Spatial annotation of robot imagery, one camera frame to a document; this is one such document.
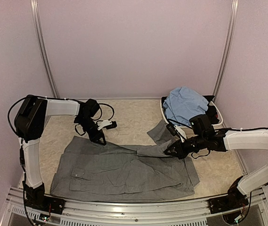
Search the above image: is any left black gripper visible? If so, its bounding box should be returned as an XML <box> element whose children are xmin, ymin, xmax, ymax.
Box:
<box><xmin>76</xmin><ymin>116</ymin><xmax>106</xmax><ymax>145</ymax></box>

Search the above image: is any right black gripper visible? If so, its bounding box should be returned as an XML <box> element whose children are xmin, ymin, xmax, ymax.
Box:
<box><xmin>164</xmin><ymin>133</ymin><xmax>207</xmax><ymax>159</ymax></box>

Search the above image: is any grey long sleeve shirt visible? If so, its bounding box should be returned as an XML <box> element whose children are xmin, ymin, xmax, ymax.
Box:
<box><xmin>50</xmin><ymin>121</ymin><xmax>200</xmax><ymax>202</ymax></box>

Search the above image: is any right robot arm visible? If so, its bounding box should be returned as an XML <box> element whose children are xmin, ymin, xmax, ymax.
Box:
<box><xmin>164</xmin><ymin>114</ymin><xmax>268</xmax><ymax>209</ymax></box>

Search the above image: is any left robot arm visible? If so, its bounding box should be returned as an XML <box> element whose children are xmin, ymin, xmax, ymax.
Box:
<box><xmin>14</xmin><ymin>95</ymin><xmax>116</xmax><ymax>210</ymax></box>

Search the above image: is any white plastic bin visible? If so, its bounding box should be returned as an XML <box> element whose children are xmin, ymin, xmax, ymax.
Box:
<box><xmin>160</xmin><ymin>95</ymin><xmax>223</xmax><ymax>129</ymax></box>

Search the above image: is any light blue shirt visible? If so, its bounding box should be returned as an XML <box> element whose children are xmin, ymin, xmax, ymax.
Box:
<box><xmin>162</xmin><ymin>87</ymin><xmax>209</xmax><ymax>126</ymax></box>

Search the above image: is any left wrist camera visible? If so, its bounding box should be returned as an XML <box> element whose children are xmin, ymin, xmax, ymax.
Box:
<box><xmin>97</xmin><ymin>120</ymin><xmax>117</xmax><ymax>130</ymax></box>

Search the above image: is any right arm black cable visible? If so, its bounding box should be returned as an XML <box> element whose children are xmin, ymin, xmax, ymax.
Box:
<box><xmin>165</xmin><ymin>119</ymin><xmax>268</xmax><ymax>160</ymax></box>

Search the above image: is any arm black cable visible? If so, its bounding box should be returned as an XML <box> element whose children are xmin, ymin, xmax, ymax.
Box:
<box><xmin>8</xmin><ymin>96</ymin><xmax>115</xmax><ymax>137</ymax></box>
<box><xmin>165</xmin><ymin>119</ymin><xmax>268</xmax><ymax>160</ymax></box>

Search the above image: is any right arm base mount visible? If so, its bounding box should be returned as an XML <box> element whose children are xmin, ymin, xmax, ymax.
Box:
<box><xmin>208</xmin><ymin>195</ymin><xmax>249</xmax><ymax>214</ymax></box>

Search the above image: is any front aluminium rail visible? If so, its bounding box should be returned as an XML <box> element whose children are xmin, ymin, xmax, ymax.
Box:
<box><xmin>0</xmin><ymin>187</ymin><xmax>268</xmax><ymax>226</ymax></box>

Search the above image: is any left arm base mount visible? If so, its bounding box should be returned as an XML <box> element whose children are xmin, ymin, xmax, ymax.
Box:
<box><xmin>25</xmin><ymin>196</ymin><xmax>65</xmax><ymax>215</ymax></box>

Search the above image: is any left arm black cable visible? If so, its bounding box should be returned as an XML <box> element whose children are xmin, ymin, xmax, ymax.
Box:
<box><xmin>8</xmin><ymin>96</ymin><xmax>115</xmax><ymax>137</ymax></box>

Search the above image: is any left aluminium frame post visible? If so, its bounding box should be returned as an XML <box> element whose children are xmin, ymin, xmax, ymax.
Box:
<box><xmin>30</xmin><ymin>0</ymin><xmax>59</xmax><ymax>98</ymax></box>

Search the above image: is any aluminium frame post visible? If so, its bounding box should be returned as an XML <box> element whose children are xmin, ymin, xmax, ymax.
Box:
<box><xmin>30</xmin><ymin>0</ymin><xmax>59</xmax><ymax>98</ymax></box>
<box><xmin>213</xmin><ymin>0</ymin><xmax>239</xmax><ymax>98</ymax></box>

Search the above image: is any right aluminium frame post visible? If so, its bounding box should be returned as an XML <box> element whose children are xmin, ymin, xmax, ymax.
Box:
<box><xmin>213</xmin><ymin>0</ymin><xmax>239</xmax><ymax>98</ymax></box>

